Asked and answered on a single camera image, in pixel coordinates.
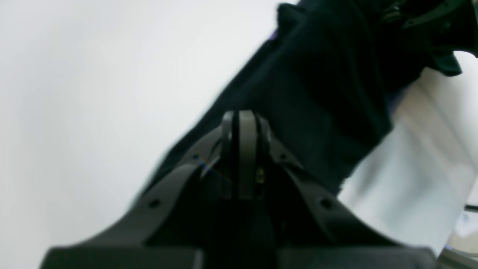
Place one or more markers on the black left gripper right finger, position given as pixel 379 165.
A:
pixel 311 228

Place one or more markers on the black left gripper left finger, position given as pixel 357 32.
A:
pixel 123 245

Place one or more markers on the black t-shirt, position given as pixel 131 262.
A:
pixel 326 82

